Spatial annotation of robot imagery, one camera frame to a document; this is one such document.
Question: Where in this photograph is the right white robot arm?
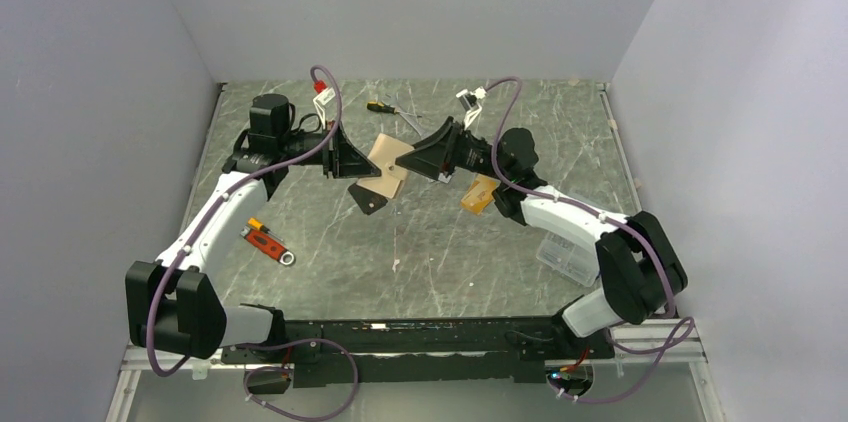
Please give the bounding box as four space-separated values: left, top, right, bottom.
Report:
395 118 688 357

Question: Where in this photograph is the clear plastic screw box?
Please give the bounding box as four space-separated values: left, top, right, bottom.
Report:
536 233 599 287

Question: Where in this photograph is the red adjustable wrench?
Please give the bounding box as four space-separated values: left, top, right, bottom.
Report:
241 226 296 267

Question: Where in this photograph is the black yellow screwdriver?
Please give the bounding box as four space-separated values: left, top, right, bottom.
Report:
366 101 401 115

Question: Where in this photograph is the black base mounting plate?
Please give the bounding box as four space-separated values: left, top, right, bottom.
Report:
220 316 615 388

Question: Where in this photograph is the aluminium frame rail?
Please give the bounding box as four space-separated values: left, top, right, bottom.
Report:
109 316 724 421

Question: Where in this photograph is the orange handled screwdriver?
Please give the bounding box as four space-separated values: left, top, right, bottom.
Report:
247 218 272 235

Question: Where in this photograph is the beige leather card holder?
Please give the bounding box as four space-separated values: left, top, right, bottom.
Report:
356 133 413 199

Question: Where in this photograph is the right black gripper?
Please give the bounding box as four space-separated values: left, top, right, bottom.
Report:
396 117 510 182

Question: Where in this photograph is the orange credit card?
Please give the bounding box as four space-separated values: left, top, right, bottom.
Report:
460 174 498 215

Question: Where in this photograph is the black credit card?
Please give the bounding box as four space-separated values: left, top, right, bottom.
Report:
347 183 388 215

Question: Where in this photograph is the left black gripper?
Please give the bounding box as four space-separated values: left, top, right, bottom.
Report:
279 121 381 179

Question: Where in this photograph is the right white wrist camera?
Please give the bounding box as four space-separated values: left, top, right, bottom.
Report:
456 87 487 129

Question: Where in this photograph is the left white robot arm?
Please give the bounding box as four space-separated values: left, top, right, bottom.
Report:
125 88 381 362

